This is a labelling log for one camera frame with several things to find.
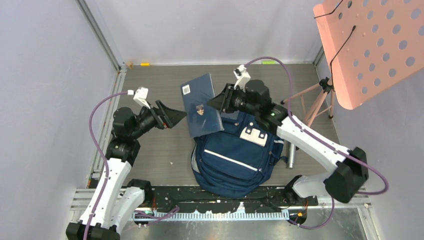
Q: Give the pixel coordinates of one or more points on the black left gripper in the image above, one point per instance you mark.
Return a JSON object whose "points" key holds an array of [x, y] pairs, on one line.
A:
{"points": [[172, 116]]}

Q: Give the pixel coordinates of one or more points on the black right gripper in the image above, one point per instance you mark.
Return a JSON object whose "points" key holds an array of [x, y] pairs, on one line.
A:
{"points": [[220, 102]]}

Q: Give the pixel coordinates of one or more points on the dark blue notebook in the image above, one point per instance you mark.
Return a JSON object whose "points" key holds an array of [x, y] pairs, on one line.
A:
{"points": [[202, 119]]}

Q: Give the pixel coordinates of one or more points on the navy blue backpack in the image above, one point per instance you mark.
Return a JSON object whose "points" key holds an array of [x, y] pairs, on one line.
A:
{"points": [[235, 161]]}

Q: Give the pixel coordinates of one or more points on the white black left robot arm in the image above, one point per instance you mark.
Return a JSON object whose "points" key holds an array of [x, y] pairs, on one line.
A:
{"points": [[107, 213]]}

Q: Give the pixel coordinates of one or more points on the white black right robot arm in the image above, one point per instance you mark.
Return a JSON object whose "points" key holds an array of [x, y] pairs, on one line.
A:
{"points": [[345, 168]]}

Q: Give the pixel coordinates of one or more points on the green tape piece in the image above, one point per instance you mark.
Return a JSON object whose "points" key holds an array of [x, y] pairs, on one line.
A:
{"points": [[268, 62]]}

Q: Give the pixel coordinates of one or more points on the yellow tape piece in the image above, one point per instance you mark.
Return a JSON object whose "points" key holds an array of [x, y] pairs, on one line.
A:
{"points": [[145, 64]]}

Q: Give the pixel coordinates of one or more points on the small wooden cube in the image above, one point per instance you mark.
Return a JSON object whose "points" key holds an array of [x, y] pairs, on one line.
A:
{"points": [[129, 64]]}

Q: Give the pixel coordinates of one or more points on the silver metal cylinder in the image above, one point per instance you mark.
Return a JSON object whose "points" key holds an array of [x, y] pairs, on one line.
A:
{"points": [[291, 155]]}

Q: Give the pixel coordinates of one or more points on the pink perforated stand board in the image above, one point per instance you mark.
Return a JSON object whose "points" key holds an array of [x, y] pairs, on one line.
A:
{"points": [[370, 45]]}

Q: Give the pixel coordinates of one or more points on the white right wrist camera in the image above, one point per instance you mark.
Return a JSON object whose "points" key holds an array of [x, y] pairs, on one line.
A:
{"points": [[242, 77]]}

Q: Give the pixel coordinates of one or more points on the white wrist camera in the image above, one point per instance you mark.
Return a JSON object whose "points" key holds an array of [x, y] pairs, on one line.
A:
{"points": [[140, 96], [242, 77]]}

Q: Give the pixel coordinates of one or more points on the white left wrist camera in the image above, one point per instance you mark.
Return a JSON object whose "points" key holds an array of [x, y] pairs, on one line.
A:
{"points": [[140, 96]]}

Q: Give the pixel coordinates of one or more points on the aluminium frame rail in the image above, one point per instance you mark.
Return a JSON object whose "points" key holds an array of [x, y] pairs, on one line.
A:
{"points": [[92, 22]]}

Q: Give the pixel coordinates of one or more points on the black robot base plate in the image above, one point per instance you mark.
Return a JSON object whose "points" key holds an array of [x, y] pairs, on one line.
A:
{"points": [[264, 199]]}

